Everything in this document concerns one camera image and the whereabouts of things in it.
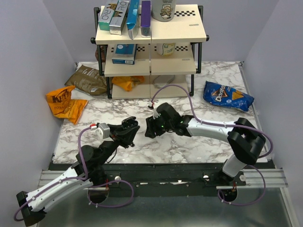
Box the black earbud charging case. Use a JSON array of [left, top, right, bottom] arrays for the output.
[[121, 116, 138, 130]]

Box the blue tall box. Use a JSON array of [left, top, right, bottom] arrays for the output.
[[126, 0, 140, 40]]

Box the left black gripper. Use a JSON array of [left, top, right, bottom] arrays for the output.
[[97, 122, 140, 166]]

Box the grey silver pouch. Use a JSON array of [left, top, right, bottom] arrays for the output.
[[153, 75, 175, 88]]

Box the orange snack bag on shelf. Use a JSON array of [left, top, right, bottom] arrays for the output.
[[112, 76, 145, 92]]

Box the purple box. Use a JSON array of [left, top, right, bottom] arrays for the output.
[[140, 0, 151, 38]]

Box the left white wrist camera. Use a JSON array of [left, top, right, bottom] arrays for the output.
[[96, 123, 110, 140]]

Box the beige three-tier shelf rack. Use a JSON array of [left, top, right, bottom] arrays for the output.
[[90, 4, 209, 99]]

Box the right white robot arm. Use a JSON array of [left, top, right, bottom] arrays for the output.
[[145, 103, 266, 185]]

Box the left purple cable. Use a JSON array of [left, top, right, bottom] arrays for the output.
[[13, 122, 134, 222]]

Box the teal Rio box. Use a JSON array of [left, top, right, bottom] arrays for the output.
[[98, 0, 118, 31]]

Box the brown snack bag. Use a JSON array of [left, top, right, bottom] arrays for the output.
[[64, 65, 107, 96]]

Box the orange Kettle chips bag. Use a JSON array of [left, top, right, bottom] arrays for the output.
[[45, 86, 88, 125]]

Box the white cartoon mug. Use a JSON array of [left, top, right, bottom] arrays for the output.
[[151, 0, 176, 22]]

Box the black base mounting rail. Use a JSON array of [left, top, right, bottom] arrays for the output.
[[78, 162, 261, 198]]

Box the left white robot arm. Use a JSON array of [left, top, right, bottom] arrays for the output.
[[16, 117, 140, 227]]

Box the brown item behind shelf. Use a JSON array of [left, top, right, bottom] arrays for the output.
[[95, 45, 107, 62]]

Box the purple cable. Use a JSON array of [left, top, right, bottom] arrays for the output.
[[148, 84, 275, 206], [13, 122, 134, 222]]

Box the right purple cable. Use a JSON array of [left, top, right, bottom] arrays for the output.
[[148, 84, 275, 206]]

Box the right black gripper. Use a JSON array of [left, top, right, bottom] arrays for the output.
[[144, 113, 173, 139]]

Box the silver Rio box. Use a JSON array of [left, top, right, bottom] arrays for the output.
[[109, 0, 130, 35]]

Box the blue Doritos bag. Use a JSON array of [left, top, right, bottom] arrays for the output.
[[203, 81, 254, 112]]

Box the blue razor box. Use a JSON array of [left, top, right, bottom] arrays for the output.
[[112, 44, 137, 65]]

